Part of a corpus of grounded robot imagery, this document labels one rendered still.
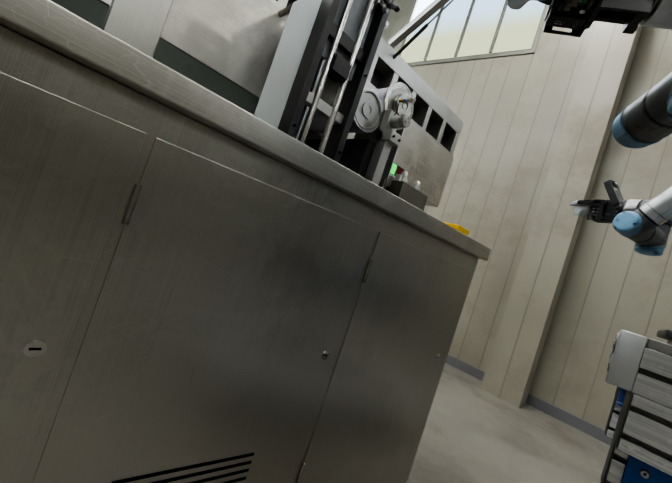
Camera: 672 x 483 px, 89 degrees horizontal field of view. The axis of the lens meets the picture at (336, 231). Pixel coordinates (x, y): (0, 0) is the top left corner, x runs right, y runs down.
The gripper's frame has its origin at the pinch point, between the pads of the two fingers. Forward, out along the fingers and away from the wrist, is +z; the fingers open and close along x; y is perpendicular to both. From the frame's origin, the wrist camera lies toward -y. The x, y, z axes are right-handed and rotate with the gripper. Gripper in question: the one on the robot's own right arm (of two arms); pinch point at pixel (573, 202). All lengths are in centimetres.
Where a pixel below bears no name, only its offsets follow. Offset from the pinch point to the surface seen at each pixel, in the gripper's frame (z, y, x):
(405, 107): 2, -13, -88
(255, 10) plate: 22, -33, -137
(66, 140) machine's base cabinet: -45, 25, -160
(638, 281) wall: 53, 26, 174
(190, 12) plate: 17, -22, -155
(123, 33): -13, 0, -163
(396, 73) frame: 44, -44, -71
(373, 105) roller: 2, -10, -99
